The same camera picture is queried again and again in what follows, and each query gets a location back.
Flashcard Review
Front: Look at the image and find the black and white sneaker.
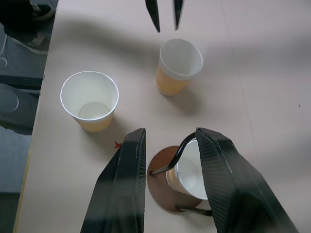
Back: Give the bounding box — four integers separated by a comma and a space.
28, 2, 57, 21

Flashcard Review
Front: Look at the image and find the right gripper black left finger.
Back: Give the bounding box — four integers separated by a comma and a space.
80, 128, 147, 233

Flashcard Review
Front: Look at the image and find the yellow ribbed paper cup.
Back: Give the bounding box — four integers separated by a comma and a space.
60, 70, 120, 133
155, 38, 204, 96
165, 139, 208, 200

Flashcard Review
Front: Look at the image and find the wire cup holder wooden base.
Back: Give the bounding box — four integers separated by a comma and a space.
146, 132, 212, 217

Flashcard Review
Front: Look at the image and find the white cable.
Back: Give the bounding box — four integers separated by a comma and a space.
0, 33, 8, 70

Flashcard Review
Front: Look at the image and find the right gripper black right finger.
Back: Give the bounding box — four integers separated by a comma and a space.
195, 127, 298, 233

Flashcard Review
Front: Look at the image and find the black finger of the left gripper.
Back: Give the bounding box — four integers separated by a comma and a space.
173, 0, 186, 31
145, 0, 161, 33

